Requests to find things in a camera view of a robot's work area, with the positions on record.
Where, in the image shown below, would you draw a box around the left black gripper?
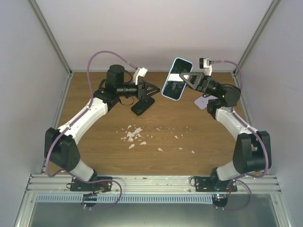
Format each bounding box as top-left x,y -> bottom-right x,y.
118,80 -> 160,100

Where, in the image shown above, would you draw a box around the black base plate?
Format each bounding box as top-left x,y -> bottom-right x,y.
189,175 -> 238,192
66,176 -> 113,193

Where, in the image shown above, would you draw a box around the grey slotted cable duct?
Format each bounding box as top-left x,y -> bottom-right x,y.
36,193 -> 213,205

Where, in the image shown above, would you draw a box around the black cased phone centre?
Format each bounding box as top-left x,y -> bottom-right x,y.
131,97 -> 155,116

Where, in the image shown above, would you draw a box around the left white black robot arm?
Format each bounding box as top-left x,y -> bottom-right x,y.
44,64 -> 160,191

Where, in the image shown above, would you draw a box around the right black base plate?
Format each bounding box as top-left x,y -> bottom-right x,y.
189,175 -> 238,192

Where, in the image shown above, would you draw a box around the aluminium front rail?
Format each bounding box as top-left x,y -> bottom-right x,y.
26,175 -> 281,194

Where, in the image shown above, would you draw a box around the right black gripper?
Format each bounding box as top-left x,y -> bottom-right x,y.
178,72 -> 223,97

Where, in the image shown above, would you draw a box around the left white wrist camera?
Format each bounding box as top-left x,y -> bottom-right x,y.
133,67 -> 148,85

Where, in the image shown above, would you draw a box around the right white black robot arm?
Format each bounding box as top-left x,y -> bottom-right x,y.
180,72 -> 271,192

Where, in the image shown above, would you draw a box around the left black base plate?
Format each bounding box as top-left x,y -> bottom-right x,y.
66,176 -> 113,193

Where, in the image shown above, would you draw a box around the white debris pieces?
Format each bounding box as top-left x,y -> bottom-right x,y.
116,115 -> 197,154

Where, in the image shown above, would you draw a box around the light blue phone case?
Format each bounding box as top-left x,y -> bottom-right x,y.
161,57 -> 194,102

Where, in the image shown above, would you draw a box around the lilac phone case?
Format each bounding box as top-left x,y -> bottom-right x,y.
194,94 -> 216,110

